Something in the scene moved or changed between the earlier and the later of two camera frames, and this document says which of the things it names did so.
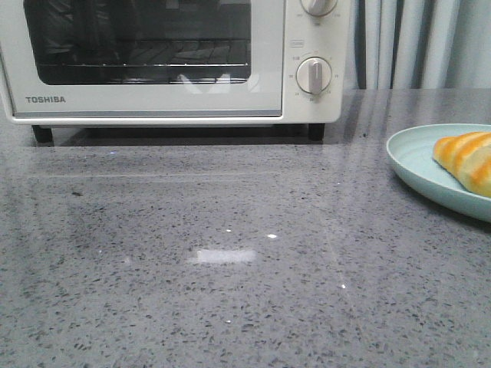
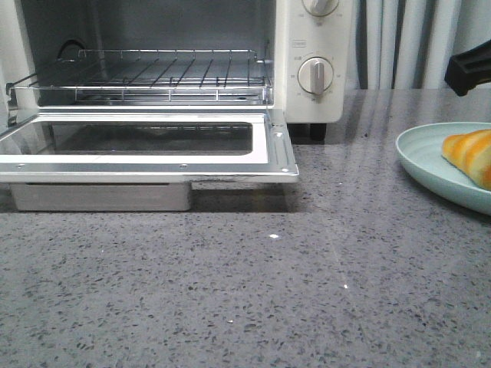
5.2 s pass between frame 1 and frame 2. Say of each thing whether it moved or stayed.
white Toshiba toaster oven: stayed
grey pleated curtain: stayed
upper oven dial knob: stayed
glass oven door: moved
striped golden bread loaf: moved
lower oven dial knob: stayed
